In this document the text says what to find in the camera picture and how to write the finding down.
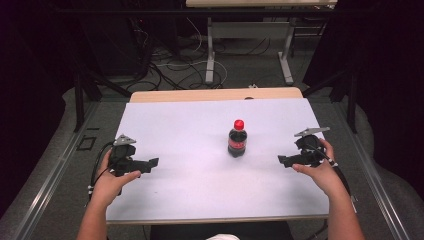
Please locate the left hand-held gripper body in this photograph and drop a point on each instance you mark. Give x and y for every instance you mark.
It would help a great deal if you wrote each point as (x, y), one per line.
(121, 156)

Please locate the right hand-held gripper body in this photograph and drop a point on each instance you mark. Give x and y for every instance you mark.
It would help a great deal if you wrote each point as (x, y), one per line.
(308, 146)

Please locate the small cola bottle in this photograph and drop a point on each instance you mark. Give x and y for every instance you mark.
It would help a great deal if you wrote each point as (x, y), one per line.
(237, 143)

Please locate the red bottle cap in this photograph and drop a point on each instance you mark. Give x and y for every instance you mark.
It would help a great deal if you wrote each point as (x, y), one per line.
(239, 124)

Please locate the person's left hand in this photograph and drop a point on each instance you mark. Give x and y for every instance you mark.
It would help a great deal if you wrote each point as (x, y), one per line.
(108, 185)

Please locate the person's right hand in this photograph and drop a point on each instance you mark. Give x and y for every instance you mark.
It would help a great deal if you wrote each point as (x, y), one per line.
(321, 178)

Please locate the white table mat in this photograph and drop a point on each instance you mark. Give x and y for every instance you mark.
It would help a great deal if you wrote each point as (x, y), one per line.
(200, 186)

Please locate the black metal stand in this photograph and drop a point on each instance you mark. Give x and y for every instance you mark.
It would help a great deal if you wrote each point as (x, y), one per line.
(351, 100)
(79, 100)

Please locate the black curtain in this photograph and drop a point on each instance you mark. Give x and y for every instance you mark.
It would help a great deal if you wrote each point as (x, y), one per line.
(30, 100)
(390, 83)

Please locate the white desk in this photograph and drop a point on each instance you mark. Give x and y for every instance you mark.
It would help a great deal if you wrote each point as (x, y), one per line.
(210, 50)

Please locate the metal floor rail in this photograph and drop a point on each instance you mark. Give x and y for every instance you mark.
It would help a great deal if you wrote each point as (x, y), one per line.
(376, 190)
(50, 186)

